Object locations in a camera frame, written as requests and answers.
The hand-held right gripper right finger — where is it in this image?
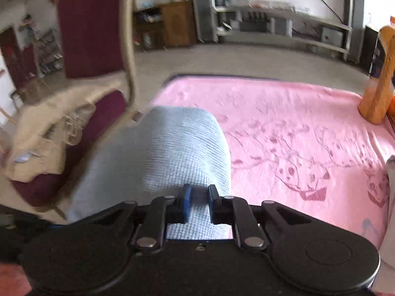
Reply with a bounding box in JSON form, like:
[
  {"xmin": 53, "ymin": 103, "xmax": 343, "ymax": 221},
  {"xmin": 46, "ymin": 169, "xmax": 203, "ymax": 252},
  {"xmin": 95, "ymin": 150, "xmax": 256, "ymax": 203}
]
[{"xmin": 207, "ymin": 184, "xmax": 312, "ymax": 252}]

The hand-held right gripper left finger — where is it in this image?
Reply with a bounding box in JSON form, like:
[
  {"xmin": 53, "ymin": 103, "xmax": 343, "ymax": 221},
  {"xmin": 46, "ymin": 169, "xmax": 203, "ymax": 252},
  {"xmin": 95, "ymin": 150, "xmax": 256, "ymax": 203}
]
[{"xmin": 89, "ymin": 184, "xmax": 193, "ymax": 252}]

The light blue waffle garment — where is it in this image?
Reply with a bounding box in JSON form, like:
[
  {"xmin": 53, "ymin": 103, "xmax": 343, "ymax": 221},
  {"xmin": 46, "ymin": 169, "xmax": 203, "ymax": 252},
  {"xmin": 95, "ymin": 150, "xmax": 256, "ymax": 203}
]
[{"xmin": 66, "ymin": 106, "xmax": 232, "ymax": 240}]

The pink printed blanket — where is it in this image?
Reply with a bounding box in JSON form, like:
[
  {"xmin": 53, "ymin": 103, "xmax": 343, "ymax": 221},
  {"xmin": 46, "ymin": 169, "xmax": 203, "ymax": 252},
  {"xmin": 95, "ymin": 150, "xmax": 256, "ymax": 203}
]
[{"xmin": 151, "ymin": 74, "xmax": 395, "ymax": 250}]

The beige garment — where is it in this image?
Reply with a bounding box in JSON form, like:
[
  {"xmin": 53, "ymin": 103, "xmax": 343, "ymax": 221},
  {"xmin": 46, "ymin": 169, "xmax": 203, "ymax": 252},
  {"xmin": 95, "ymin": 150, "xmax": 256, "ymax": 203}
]
[{"xmin": 2, "ymin": 75, "xmax": 132, "ymax": 183}]

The wooden cabinet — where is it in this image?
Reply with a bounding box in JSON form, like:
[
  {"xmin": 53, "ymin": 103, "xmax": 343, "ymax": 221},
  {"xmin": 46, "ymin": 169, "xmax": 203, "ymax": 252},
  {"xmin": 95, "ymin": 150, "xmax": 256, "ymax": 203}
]
[{"xmin": 132, "ymin": 1, "xmax": 198, "ymax": 51}]

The grey media stand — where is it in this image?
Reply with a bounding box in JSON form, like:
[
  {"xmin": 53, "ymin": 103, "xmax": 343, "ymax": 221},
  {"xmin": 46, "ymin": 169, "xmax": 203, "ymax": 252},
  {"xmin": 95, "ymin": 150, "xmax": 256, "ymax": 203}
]
[{"xmin": 215, "ymin": 0, "xmax": 353, "ymax": 60}]

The tall grey speaker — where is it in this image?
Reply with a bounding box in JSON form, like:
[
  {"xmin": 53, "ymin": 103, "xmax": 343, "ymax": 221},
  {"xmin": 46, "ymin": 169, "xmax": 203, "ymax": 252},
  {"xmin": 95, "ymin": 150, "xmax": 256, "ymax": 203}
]
[
  {"xmin": 343, "ymin": 0, "xmax": 365, "ymax": 63},
  {"xmin": 192, "ymin": 0, "xmax": 219, "ymax": 43}
]

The maroon padded chair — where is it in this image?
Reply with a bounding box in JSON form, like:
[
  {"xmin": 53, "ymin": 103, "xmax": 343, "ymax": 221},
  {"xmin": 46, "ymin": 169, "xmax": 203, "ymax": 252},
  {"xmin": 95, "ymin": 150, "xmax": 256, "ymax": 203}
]
[{"xmin": 11, "ymin": 0, "xmax": 143, "ymax": 218}]

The shoe rack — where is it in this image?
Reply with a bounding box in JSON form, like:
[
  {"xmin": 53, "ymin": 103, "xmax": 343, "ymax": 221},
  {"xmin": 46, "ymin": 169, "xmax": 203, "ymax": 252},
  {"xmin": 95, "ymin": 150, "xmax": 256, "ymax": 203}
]
[{"xmin": 33, "ymin": 27, "xmax": 66, "ymax": 76}]

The black floor speaker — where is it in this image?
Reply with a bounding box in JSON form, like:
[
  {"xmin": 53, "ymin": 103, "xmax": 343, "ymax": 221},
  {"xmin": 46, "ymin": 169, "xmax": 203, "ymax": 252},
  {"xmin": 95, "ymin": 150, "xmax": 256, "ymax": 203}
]
[{"xmin": 360, "ymin": 25, "xmax": 386, "ymax": 75}]

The dark red door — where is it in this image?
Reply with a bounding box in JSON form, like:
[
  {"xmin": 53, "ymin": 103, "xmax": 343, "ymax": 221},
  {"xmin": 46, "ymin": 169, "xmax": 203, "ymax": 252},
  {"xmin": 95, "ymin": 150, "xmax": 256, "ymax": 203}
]
[{"xmin": 0, "ymin": 27, "xmax": 35, "ymax": 91}]

